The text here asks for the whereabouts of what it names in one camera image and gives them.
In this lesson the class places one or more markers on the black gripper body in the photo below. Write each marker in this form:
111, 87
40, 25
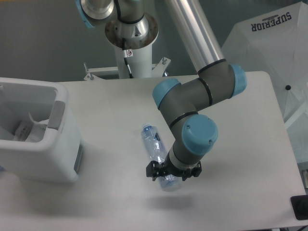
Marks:
170, 169

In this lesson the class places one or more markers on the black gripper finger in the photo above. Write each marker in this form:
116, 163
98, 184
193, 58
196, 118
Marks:
155, 170
192, 172

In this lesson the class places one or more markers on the clear plastic water bottle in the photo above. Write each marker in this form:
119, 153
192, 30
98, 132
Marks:
157, 152

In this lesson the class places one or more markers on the white plastic packaging bag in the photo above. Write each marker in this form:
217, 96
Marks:
38, 130

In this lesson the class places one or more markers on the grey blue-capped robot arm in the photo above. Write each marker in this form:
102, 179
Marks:
179, 104

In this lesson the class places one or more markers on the white trash can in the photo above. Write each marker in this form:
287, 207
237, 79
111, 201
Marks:
56, 158

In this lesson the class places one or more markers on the paper trash in bin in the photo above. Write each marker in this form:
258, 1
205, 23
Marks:
23, 131

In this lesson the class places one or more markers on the black device at table corner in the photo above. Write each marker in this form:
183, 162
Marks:
300, 206

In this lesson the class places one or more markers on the white superior umbrella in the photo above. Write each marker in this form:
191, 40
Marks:
276, 43

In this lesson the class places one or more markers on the white metal base frame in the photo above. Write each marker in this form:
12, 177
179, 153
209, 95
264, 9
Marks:
157, 70

